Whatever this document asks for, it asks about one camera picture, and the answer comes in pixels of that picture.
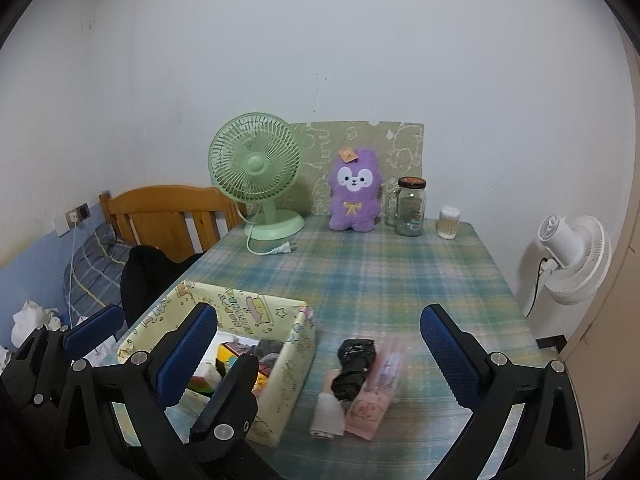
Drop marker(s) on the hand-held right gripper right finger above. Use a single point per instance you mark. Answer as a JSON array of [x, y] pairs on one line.
[[452, 360]]

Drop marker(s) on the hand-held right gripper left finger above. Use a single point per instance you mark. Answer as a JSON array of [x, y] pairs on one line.
[[185, 355]]

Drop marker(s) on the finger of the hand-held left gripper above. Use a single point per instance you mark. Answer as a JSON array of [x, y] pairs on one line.
[[232, 395], [95, 329]]

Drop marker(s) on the green yellow small packet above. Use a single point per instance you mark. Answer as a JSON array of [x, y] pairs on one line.
[[226, 366]]

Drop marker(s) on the yellow printed storage box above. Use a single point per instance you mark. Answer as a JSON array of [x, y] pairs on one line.
[[285, 390]]

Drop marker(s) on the clear plastic pouch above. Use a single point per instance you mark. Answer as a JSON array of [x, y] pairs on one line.
[[390, 370]]

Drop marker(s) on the pink packet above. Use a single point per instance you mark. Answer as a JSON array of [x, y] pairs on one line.
[[367, 412]]

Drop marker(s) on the black cloth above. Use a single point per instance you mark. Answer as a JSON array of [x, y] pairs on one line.
[[352, 375]]

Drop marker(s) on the white crumpled cloth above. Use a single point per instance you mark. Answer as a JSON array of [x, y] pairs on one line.
[[32, 320]]

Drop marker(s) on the blue plaid pillow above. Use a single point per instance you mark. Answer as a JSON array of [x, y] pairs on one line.
[[95, 265]]

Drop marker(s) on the black jacket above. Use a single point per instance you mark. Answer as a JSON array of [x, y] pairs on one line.
[[145, 275]]

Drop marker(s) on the black floor object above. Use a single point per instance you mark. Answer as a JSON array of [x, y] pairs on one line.
[[550, 342]]

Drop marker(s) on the wooden bed headboard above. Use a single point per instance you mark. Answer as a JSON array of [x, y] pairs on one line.
[[160, 210]]

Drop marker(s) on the cotton swab container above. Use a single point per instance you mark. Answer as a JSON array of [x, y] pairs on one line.
[[449, 224]]

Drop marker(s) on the glass jar mug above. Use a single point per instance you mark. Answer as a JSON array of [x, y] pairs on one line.
[[411, 210]]

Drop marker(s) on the white standing fan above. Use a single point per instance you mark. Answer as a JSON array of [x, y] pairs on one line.
[[580, 260]]

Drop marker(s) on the beige door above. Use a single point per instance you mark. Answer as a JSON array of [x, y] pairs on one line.
[[620, 310]]

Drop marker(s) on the purple plush toy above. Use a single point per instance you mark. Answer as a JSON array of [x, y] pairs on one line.
[[355, 200]]

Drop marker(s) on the green desk fan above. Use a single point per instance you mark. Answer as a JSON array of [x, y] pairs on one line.
[[255, 164]]

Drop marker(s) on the green patterned board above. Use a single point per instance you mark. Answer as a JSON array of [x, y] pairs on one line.
[[320, 145]]

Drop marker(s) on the white wall socket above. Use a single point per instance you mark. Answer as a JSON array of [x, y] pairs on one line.
[[73, 217]]

